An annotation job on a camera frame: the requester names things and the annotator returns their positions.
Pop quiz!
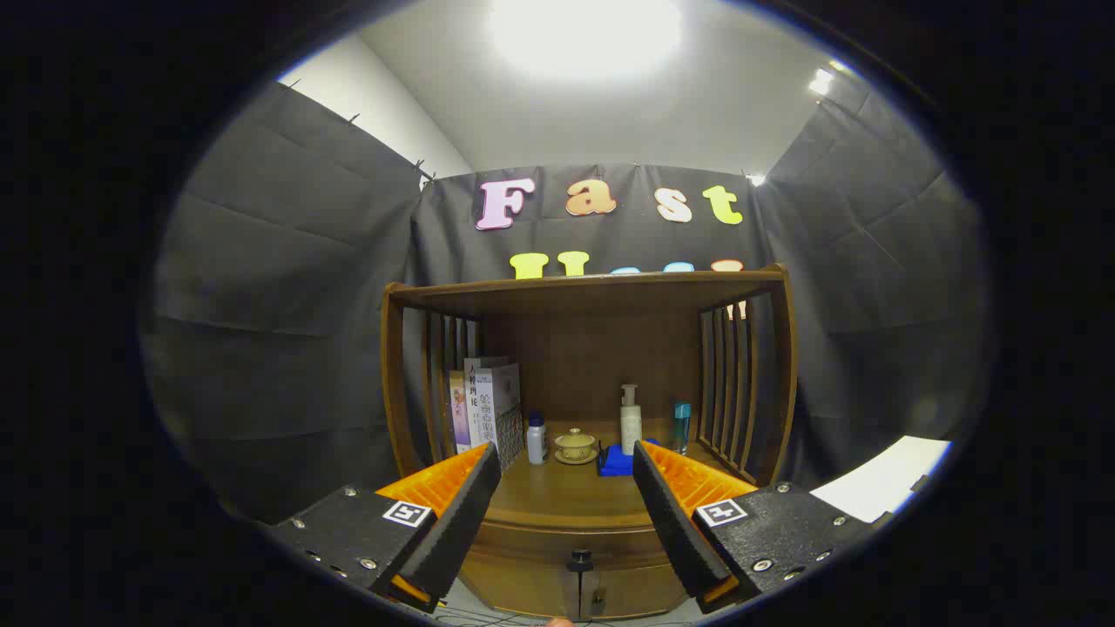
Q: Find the black backdrop cloth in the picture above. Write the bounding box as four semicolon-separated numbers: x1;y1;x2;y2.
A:
144;80;990;523

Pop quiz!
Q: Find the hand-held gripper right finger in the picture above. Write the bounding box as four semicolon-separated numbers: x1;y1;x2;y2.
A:
632;440;894;615

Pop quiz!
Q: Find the white pump bottle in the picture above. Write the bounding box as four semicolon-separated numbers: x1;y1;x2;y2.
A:
619;384;643;455

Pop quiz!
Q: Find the small ceiling spotlight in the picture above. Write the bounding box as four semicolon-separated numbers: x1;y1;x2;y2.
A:
808;61;850;97

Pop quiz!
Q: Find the wooden drawer with black knob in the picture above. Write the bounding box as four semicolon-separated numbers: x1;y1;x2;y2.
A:
466;518;680;580

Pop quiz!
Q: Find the yellow lidded tea cup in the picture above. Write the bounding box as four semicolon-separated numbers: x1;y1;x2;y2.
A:
555;428;599;466

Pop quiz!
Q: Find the white grey printer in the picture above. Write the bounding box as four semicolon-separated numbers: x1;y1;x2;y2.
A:
810;435;952;523

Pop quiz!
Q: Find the white patterned book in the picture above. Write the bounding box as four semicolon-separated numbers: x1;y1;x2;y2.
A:
475;363;524;471

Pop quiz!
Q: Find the wooden countertop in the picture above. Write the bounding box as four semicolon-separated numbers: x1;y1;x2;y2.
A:
488;418;706;529

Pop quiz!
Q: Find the blue cloth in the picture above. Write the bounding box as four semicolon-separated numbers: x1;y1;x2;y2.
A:
598;440;660;477

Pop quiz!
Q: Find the wooden cabinet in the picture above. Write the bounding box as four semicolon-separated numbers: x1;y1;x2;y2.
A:
381;264;798;621

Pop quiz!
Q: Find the purple book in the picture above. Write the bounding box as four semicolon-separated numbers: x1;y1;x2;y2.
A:
449;370;473;454

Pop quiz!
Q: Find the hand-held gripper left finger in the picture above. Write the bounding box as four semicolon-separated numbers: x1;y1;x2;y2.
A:
261;442;503;613

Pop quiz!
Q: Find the ceiling light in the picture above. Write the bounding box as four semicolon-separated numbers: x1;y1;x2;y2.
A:
488;0;685;79

